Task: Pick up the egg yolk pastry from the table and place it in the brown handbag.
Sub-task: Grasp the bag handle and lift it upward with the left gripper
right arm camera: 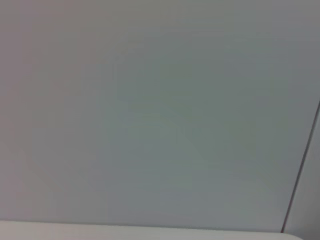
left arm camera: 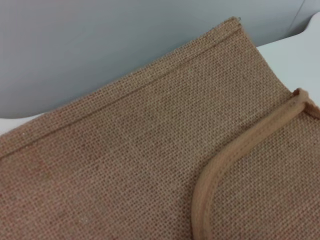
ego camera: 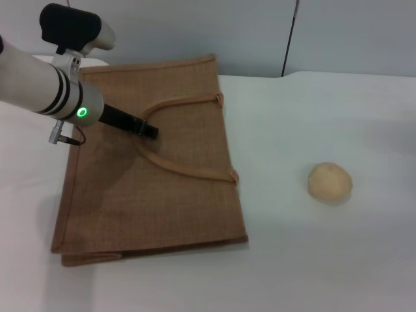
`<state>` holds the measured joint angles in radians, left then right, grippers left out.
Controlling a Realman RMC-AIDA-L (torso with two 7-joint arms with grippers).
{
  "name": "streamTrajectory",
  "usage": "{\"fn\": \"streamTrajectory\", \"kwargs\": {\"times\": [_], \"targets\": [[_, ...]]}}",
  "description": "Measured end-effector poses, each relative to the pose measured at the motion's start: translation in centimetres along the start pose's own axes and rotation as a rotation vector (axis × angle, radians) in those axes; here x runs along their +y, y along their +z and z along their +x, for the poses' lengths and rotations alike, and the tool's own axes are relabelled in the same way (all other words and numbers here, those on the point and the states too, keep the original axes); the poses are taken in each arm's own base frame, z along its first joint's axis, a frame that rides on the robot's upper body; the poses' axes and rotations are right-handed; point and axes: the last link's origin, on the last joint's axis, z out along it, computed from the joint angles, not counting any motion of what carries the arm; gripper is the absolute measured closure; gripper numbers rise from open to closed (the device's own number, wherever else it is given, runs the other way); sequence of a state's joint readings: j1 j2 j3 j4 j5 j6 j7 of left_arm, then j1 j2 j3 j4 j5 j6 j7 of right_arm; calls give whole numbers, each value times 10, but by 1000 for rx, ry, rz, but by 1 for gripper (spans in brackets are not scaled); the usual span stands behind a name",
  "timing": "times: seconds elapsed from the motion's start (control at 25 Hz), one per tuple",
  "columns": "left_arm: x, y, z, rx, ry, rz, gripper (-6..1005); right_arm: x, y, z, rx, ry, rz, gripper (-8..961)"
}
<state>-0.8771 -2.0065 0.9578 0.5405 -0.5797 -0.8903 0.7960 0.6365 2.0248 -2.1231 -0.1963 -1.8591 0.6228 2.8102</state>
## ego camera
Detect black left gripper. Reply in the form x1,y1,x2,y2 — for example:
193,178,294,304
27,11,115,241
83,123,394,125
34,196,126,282
98,103,160,140

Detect brown jute handbag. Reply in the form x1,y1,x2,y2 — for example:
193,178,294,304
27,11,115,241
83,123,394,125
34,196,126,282
50,53,250,268

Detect round egg yolk pastry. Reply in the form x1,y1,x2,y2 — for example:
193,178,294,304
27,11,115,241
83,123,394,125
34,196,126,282
307,161,354,205

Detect silver connector with black cable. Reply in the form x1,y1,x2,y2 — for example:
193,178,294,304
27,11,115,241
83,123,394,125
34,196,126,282
48,120,86,147

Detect black beige left wrist camera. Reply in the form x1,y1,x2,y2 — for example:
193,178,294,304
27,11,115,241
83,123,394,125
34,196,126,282
38,3,116,66

